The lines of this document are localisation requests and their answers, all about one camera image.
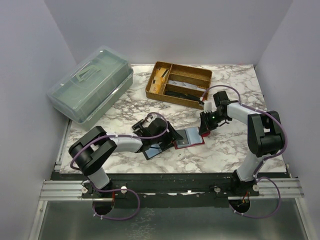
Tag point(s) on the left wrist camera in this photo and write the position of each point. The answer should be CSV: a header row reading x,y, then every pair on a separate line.
x,y
158,115

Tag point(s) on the black T-shaped tool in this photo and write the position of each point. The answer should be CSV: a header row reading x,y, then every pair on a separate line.
x,y
139,124

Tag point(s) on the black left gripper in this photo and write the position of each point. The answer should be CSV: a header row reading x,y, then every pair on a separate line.
x,y
169,135

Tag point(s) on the gold cards in tray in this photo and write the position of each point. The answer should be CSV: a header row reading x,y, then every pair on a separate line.
x,y
158,80

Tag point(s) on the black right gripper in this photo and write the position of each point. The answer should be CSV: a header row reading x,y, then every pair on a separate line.
x,y
206,123

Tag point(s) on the black mounting base rail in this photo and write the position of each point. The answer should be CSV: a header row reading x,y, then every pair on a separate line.
x,y
184,190

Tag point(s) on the green plastic storage box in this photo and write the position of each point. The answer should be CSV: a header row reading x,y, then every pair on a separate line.
x,y
91,89

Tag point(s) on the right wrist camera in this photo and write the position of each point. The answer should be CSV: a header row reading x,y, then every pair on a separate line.
x,y
205,104

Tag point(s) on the black leather card holder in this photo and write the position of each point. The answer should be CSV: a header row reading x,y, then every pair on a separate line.
x,y
155,150

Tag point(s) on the red leather card holder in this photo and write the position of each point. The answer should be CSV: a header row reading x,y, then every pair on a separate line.
x,y
193,136

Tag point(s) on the woven wicker organizer tray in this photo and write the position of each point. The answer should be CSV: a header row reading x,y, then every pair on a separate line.
x,y
190,74

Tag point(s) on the aluminium extrusion rail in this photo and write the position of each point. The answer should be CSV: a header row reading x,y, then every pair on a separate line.
x,y
62,190

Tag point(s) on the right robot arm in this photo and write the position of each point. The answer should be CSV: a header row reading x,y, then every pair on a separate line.
x,y
265,136

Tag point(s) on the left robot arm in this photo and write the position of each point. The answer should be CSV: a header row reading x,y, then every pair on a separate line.
x,y
92,150

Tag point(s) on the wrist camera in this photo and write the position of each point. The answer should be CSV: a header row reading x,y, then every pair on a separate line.
x,y
158,115
205,104

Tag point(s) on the white cards in tray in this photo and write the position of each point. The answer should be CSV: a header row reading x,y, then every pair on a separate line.
x,y
186,85

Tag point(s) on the black cards in tray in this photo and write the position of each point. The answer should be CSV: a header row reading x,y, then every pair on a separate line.
x,y
182,95

